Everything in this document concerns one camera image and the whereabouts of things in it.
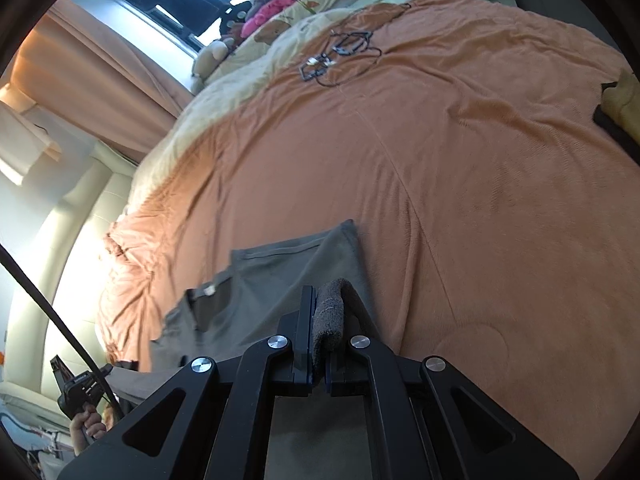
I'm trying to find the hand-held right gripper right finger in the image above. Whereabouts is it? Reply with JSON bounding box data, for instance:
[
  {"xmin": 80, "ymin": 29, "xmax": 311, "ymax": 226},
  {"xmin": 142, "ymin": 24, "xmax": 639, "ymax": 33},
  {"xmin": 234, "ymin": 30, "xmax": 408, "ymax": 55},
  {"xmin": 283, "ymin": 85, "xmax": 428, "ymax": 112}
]
[{"xmin": 325, "ymin": 280, "xmax": 581, "ymax": 480}]

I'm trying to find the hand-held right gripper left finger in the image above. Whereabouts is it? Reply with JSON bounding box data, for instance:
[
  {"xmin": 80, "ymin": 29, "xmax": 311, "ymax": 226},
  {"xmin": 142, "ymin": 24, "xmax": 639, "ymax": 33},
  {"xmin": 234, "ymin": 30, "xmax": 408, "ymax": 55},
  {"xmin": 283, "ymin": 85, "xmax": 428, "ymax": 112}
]
[{"xmin": 57, "ymin": 285, "xmax": 318, "ymax": 480}]

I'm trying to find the grey t-shirt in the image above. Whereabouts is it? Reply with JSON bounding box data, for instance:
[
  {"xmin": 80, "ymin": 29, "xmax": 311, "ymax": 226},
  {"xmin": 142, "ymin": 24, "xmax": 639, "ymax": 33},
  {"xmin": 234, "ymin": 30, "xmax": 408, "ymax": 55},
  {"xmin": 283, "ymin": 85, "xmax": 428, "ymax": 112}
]
[{"xmin": 107, "ymin": 219, "xmax": 381, "ymax": 480}]

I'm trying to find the person's left hand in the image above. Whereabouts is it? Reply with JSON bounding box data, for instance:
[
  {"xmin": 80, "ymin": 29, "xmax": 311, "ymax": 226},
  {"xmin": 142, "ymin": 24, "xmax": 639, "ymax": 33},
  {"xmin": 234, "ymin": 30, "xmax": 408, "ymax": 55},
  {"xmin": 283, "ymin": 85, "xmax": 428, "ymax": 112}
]
[{"xmin": 70, "ymin": 404, "xmax": 108, "ymax": 453}]

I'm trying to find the orange blanket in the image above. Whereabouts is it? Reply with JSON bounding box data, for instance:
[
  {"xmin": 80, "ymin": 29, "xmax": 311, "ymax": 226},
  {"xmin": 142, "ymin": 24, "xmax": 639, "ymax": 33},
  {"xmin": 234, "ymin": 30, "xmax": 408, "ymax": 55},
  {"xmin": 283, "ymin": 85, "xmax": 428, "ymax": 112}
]
[{"xmin": 95, "ymin": 0, "xmax": 640, "ymax": 456}]

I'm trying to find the cream blanket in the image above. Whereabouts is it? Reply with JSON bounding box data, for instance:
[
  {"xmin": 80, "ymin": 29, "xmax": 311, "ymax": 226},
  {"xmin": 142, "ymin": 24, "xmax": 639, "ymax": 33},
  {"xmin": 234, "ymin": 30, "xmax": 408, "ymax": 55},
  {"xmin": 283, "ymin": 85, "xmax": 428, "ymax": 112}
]
[{"xmin": 132, "ymin": 0, "xmax": 381, "ymax": 201}]

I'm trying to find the pink curtain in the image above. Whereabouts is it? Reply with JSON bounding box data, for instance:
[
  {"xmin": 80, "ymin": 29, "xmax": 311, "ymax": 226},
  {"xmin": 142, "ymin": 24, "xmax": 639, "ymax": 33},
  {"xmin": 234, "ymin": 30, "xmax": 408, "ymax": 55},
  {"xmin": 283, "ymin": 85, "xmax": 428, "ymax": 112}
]
[{"xmin": 10, "ymin": 0, "xmax": 201, "ymax": 166}]

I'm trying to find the pink plush toy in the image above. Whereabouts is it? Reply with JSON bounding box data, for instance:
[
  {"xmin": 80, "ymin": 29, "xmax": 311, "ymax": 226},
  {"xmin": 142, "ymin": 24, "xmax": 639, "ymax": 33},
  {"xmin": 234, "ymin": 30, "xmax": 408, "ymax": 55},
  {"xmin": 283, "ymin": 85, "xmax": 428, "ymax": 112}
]
[{"xmin": 240, "ymin": 0, "xmax": 301, "ymax": 38}]

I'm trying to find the black cloth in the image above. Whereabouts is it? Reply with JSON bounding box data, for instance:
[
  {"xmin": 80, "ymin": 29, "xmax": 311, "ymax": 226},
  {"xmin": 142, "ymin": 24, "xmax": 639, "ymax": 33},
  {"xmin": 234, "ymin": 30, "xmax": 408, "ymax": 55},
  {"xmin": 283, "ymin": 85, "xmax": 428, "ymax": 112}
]
[{"xmin": 592, "ymin": 80, "xmax": 640, "ymax": 166}]

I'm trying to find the yellow pillow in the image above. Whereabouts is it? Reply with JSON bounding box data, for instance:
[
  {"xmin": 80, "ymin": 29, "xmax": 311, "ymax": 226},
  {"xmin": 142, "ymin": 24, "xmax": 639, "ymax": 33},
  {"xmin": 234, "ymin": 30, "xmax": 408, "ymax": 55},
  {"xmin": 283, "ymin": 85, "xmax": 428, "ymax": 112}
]
[{"xmin": 600, "ymin": 70, "xmax": 640, "ymax": 136}]

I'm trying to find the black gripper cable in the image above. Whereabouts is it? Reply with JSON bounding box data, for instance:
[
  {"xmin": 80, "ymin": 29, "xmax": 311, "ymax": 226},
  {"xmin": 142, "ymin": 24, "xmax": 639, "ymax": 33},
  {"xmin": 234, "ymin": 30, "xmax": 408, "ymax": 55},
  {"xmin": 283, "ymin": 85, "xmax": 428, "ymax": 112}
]
[{"xmin": 0, "ymin": 244, "xmax": 126, "ymax": 418}]

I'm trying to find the cream padded bed frame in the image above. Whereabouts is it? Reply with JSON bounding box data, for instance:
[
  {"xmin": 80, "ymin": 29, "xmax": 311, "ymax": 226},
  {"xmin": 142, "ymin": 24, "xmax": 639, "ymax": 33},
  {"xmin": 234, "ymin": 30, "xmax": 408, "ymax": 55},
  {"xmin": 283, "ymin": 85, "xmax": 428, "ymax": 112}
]
[{"xmin": 0, "ymin": 140, "xmax": 143, "ymax": 411}]

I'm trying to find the white wall fixture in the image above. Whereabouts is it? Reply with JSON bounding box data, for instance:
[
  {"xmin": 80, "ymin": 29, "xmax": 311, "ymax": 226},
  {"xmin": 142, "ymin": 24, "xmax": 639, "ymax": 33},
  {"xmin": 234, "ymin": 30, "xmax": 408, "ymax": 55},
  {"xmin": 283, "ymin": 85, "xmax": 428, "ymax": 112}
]
[{"xmin": 0, "ymin": 82, "xmax": 63, "ymax": 186}]

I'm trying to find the black cable bundle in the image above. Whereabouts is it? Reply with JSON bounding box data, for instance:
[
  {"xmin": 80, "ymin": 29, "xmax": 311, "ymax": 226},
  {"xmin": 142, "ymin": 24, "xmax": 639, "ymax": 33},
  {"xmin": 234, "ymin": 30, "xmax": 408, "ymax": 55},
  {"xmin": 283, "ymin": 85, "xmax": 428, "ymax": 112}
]
[{"xmin": 299, "ymin": 2, "xmax": 413, "ymax": 88}]

